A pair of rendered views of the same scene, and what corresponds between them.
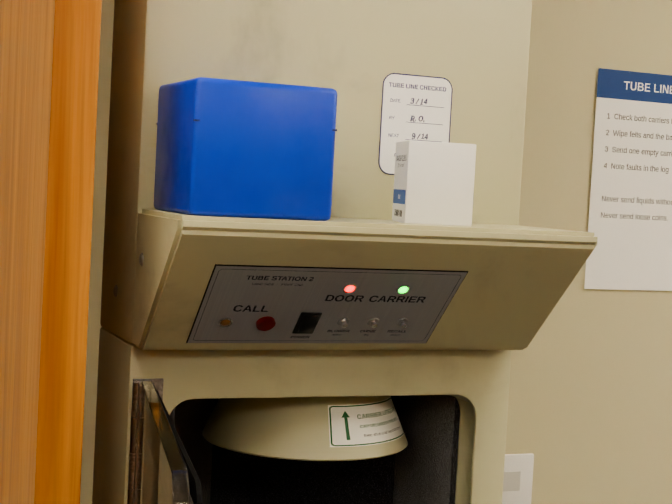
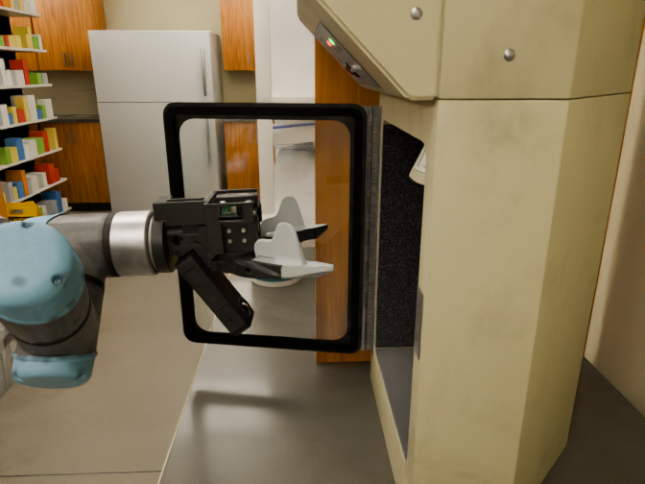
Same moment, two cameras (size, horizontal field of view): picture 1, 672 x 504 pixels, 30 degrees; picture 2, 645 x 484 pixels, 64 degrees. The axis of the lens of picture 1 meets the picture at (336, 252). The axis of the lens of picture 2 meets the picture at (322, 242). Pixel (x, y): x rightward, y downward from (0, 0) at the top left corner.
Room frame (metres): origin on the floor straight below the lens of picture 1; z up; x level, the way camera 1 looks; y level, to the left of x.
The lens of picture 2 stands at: (1.09, -0.59, 1.43)
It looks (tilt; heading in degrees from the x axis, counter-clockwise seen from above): 18 degrees down; 110
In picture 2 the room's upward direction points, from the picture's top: straight up
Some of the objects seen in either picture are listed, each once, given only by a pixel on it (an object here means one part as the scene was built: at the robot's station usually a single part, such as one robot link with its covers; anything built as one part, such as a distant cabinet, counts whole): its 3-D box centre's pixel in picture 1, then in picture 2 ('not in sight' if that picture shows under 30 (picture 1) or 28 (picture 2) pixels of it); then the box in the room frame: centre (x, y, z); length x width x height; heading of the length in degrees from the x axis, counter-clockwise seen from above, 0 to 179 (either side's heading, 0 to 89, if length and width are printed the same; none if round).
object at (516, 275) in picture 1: (366, 289); (350, 44); (0.92, -0.02, 1.46); 0.32 x 0.11 x 0.10; 113
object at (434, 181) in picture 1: (433, 183); not in sight; (0.94, -0.07, 1.54); 0.05 x 0.05 x 0.06; 8
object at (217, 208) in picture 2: not in sight; (211, 233); (0.78, -0.10, 1.25); 0.12 x 0.08 x 0.09; 22
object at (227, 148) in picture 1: (242, 151); not in sight; (0.88, 0.07, 1.56); 0.10 x 0.10 x 0.09; 23
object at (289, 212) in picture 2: not in sight; (291, 219); (0.84, -0.01, 1.25); 0.09 x 0.03 x 0.06; 58
